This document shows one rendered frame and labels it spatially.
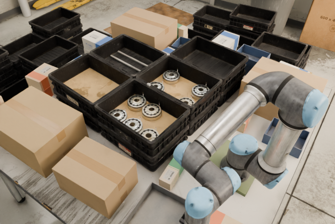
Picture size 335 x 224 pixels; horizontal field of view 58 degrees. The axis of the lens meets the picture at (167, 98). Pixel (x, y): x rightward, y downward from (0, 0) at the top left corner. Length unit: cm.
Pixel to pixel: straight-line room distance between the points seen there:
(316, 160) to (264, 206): 128
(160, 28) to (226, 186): 152
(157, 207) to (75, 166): 40
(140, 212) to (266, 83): 76
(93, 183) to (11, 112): 62
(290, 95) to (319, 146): 182
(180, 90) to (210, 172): 92
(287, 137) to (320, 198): 140
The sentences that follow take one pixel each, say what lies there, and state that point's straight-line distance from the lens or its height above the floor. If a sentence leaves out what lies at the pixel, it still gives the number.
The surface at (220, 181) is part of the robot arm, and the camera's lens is 93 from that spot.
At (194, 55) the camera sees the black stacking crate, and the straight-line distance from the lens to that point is 208.
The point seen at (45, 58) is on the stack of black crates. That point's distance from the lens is 284.
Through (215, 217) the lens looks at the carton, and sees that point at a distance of 137.
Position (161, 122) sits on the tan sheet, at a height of 83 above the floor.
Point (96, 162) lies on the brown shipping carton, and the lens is 143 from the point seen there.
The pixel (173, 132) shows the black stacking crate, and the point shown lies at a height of 87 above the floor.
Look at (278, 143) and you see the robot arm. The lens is 120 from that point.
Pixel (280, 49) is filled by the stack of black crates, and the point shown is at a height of 49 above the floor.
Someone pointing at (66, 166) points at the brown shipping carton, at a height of 86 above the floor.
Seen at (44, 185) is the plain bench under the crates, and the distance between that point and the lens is 163.
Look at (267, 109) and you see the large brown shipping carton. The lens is 183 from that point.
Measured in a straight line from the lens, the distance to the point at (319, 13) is 405.
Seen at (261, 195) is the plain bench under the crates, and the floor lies 70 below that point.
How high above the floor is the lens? 199
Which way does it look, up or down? 42 degrees down
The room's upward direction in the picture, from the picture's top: straight up
